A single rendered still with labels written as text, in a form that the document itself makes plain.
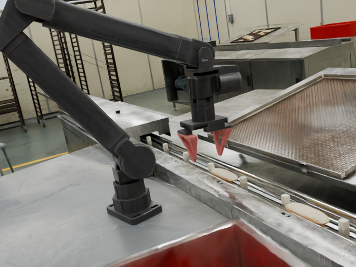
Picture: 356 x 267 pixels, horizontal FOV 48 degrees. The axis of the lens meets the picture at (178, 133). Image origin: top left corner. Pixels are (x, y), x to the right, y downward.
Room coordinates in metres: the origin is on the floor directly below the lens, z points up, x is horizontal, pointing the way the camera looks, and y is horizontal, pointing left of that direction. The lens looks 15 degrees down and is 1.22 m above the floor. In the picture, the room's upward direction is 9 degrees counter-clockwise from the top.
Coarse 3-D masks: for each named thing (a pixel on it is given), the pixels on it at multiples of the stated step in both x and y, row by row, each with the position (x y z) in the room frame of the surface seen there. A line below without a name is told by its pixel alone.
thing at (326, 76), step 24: (288, 96) 1.28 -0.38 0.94; (312, 96) 1.21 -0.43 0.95; (240, 120) 1.20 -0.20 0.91; (264, 120) 1.15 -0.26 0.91; (288, 120) 1.08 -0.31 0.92; (312, 120) 1.03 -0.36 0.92; (336, 120) 0.98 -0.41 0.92; (240, 144) 1.00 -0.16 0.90; (264, 144) 0.98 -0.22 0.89; (288, 144) 0.93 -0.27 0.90; (312, 168) 0.77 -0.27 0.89
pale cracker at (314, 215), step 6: (288, 204) 0.70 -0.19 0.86; (294, 204) 0.69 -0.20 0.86; (300, 204) 0.68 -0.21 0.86; (288, 210) 0.68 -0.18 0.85; (294, 210) 0.67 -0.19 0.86; (300, 210) 0.66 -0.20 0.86; (306, 210) 0.66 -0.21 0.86; (312, 210) 0.66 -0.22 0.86; (318, 210) 0.65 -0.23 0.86; (300, 216) 0.65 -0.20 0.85; (306, 216) 0.64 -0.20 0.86; (312, 216) 0.64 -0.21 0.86; (318, 216) 0.63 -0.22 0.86; (324, 216) 0.63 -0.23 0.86; (318, 222) 0.62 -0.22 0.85; (324, 222) 0.62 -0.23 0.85
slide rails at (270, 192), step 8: (144, 136) 1.44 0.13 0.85; (160, 144) 1.30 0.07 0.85; (176, 152) 1.18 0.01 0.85; (184, 160) 1.09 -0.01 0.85; (200, 160) 1.06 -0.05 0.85; (200, 168) 1.00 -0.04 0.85; (224, 168) 0.97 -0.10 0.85; (240, 176) 0.90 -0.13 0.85; (248, 184) 0.84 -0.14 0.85; (256, 184) 0.83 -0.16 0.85; (264, 192) 0.79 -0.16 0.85; (272, 192) 0.78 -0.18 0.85; (280, 192) 0.77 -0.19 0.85; (280, 200) 0.74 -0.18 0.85; (296, 200) 0.72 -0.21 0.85; (328, 216) 0.64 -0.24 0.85; (336, 216) 0.64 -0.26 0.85; (336, 224) 0.61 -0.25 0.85; (352, 224) 0.60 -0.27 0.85; (336, 232) 0.59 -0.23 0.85; (352, 232) 0.58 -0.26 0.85; (352, 240) 0.56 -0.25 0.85
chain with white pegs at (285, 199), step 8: (48, 96) 3.37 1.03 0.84; (168, 152) 1.22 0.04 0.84; (184, 152) 1.10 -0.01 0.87; (208, 168) 0.97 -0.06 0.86; (240, 184) 0.84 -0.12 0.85; (256, 192) 0.81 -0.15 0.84; (272, 200) 0.76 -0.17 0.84; (288, 200) 0.71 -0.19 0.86; (344, 224) 0.58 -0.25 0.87; (344, 232) 0.58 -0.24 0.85
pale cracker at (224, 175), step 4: (216, 168) 0.95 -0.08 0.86; (220, 168) 0.95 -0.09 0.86; (212, 172) 0.94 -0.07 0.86; (216, 172) 0.93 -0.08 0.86; (220, 172) 0.92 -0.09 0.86; (224, 172) 0.92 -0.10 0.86; (228, 172) 0.91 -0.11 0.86; (216, 176) 0.92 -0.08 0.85; (220, 176) 0.90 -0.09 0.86; (224, 176) 0.89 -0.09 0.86; (228, 176) 0.89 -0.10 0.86; (232, 176) 0.88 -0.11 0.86; (236, 176) 0.88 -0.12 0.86; (224, 180) 0.89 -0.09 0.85; (228, 180) 0.88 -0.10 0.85; (232, 180) 0.87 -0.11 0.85
